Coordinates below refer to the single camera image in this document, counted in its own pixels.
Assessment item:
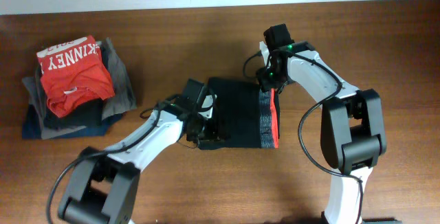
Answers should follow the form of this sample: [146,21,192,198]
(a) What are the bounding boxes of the black leggings with grey-red waistband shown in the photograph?
[198,77,280,150]

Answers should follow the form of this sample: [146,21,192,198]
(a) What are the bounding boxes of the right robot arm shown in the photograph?
[256,24,387,223]

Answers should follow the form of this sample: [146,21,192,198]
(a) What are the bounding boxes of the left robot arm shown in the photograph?
[57,79,220,224]

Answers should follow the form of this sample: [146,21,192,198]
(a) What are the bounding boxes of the grey folded garment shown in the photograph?
[22,37,137,131]

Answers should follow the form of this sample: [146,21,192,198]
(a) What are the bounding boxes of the black folded garment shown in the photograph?
[43,99,103,129]

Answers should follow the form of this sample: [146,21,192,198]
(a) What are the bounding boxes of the red folded t-shirt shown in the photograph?
[36,35,115,117]

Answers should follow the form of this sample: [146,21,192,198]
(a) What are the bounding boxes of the navy blue folded garment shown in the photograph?
[21,105,123,139]

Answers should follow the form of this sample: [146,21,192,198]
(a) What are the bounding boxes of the left black cable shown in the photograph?
[45,93,217,224]

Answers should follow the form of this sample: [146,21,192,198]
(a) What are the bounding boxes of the black cable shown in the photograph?
[45,93,217,224]
[242,50,365,224]

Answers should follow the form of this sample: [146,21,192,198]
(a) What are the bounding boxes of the right black cable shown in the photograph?
[242,50,365,224]

